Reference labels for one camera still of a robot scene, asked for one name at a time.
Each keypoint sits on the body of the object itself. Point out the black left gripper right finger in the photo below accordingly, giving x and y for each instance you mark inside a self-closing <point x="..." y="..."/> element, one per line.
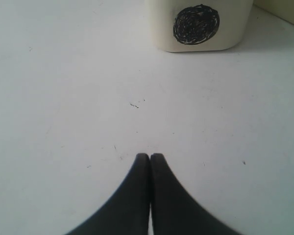
<point x="174" y="211"/>

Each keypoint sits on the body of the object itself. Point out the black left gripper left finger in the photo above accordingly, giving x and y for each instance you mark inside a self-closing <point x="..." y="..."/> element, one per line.
<point x="126" y="212"/>

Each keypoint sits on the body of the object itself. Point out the cream bin with circle mark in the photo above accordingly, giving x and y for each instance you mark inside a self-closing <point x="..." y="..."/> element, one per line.
<point x="197" y="25"/>

